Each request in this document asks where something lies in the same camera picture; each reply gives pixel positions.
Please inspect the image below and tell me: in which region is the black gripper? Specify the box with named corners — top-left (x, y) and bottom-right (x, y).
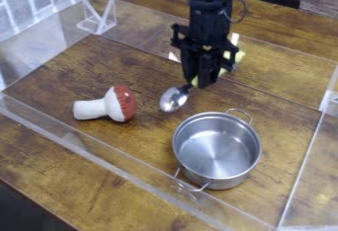
top-left (171, 24), bottom-right (239, 89)

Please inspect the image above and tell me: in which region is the stainless steel pot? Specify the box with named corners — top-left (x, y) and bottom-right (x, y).
top-left (171, 109), bottom-right (263, 193)

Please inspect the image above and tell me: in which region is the plush mushroom toy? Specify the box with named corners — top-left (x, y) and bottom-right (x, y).
top-left (72, 85), bottom-right (137, 122)

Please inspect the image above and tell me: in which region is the black cable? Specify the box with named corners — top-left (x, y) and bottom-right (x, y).
top-left (228, 0), bottom-right (251, 25)

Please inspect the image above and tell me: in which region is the clear acrylic triangle bracket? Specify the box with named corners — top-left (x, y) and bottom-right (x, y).
top-left (76, 0), bottom-right (117, 35)

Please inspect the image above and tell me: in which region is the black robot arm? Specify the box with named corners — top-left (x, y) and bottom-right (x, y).
top-left (171, 0), bottom-right (239, 89)

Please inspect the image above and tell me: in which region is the clear acrylic enclosure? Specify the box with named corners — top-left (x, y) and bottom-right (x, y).
top-left (0, 0), bottom-right (338, 231)

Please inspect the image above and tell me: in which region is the green handled metal spoon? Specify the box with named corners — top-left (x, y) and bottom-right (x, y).
top-left (157, 44), bottom-right (247, 114)

